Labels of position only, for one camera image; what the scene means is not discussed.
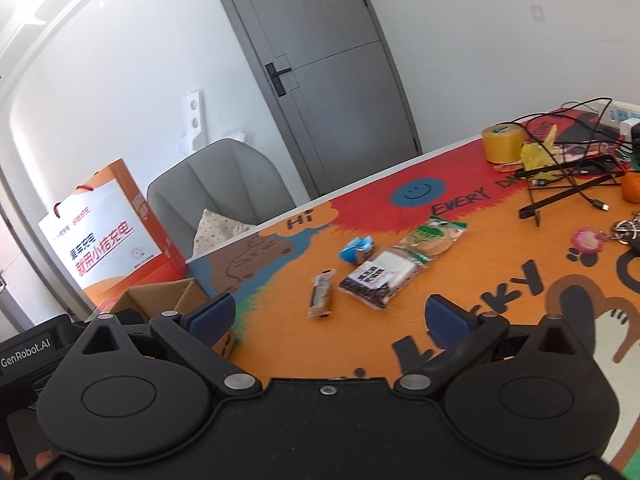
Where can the black white cake packet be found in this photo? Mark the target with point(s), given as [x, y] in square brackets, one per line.
[379, 279]

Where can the grey upholstered chair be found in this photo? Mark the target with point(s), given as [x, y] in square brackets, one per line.
[227, 177]

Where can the pink round keychain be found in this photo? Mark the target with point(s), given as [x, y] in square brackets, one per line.
[588, 241]

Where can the metal key bunch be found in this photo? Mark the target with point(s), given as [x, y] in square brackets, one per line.
[627, 232]

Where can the grey door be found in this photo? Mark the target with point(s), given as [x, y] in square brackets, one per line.
[345, 115]

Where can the blue triangular snack packet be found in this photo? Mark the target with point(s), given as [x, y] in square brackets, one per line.
[358, 250]

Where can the orange tangerine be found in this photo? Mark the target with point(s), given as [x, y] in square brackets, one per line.
[630, 187]

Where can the yellow tape roll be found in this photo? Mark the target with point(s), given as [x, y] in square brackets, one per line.
[503, 143]

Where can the yellow plastic toy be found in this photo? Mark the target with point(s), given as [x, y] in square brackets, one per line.
[539, 155]

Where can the green round biscuit packet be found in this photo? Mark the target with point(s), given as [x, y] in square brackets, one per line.
[432, 238]

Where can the white power strip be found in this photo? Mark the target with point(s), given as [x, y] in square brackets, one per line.
[620, 116]

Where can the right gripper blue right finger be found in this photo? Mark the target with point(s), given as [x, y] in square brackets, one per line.
[446, 322]

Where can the black phone stand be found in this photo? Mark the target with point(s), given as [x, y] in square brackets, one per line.
[549, 185]

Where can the black white wafer bar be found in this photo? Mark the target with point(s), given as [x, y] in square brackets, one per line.
[320, 295]

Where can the white orange paper bag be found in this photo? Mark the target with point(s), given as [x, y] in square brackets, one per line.
[108, 238]

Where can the black charger plug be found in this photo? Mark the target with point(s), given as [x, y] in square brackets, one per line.
[635, 140]

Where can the white wall socket panel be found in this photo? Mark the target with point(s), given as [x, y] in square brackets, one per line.
[194, 116]

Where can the black door handle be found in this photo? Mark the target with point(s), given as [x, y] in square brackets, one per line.
[275, 77]

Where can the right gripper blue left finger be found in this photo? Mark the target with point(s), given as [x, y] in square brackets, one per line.
[209, 322]

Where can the spotted white cushion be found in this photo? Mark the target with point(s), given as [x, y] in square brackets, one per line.
[214, 230]

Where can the brown cardboard box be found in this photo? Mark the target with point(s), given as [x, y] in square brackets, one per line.
[140, 303]

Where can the colourful cartoon table mat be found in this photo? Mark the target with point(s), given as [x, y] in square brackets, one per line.
[500, 264]

